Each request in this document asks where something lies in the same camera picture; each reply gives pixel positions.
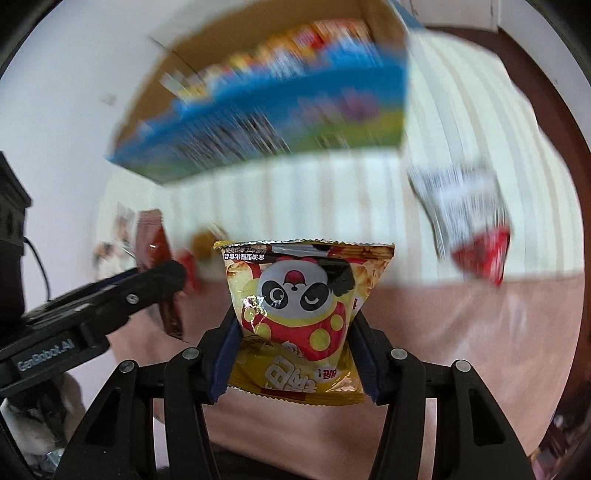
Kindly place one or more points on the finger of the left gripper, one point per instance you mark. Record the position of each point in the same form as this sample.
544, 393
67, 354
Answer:
116, 298

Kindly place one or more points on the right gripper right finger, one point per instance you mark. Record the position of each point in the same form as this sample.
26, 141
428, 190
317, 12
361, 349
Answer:
474, 439

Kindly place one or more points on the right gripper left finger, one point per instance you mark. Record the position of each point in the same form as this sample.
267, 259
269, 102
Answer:
115, 437

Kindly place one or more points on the yellow panda snack bag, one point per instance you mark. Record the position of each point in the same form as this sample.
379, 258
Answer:
295, 301

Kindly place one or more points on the dark red jerky packet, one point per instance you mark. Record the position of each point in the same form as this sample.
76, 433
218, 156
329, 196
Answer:
153, 256

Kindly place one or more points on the amber jelly cup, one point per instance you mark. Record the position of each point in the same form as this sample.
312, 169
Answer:
201, 244

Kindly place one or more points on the white red snack pack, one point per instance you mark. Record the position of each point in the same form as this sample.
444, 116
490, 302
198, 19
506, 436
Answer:
469, 216

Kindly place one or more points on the cardboard milk box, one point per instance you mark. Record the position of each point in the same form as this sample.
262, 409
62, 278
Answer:
271, 78

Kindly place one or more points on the striped cream duvet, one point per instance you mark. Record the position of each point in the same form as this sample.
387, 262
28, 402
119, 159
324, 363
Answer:
472, 100

